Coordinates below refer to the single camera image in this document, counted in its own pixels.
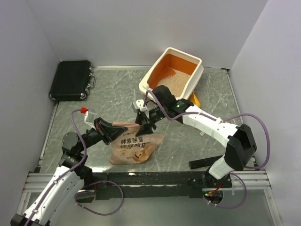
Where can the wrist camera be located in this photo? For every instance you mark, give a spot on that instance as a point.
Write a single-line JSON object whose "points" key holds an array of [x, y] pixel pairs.
{"points": [[139, 106], [89, 115]]}

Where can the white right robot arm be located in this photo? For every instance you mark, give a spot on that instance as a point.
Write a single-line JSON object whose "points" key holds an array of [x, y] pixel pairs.
{"points": [[238, 141]]}

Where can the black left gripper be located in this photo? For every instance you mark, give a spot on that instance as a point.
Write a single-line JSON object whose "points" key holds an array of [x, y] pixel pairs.
{"points": [[109, 132]]}

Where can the clean litter granules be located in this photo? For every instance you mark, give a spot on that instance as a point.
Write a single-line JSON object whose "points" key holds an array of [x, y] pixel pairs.
{"points": [[175, 81]]}

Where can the pink cat litter bag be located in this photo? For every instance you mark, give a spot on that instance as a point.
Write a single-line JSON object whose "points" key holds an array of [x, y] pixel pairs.
{"points": [[130, 149]]}

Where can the yellow plastic litter scoop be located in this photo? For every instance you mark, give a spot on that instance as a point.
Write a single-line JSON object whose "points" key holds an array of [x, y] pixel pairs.
{"points": [[193, 98]]}

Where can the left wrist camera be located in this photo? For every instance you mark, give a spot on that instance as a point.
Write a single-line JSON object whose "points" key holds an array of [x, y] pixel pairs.
{"points": [[89, 115]]}

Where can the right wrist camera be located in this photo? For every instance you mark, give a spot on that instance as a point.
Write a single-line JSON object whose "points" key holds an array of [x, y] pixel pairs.
{"points": [[139, 106]]}

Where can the black hard case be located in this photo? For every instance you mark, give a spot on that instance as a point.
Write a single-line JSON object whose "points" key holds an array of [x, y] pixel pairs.
{"points": [[73, 81]]}

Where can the white orange litter box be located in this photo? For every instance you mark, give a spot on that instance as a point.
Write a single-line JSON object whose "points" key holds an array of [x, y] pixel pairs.
{"points": [[178, 60]]}

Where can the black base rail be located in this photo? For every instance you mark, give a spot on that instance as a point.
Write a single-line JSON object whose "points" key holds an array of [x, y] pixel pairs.
{"points": [[150, 185]]}

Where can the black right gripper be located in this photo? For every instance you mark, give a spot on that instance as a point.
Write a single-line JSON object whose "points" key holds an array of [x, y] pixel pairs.
{"points": [[141, 119]]}

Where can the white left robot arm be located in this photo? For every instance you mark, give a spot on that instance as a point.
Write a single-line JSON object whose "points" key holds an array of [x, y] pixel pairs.
{"points": [[70, 175]]}

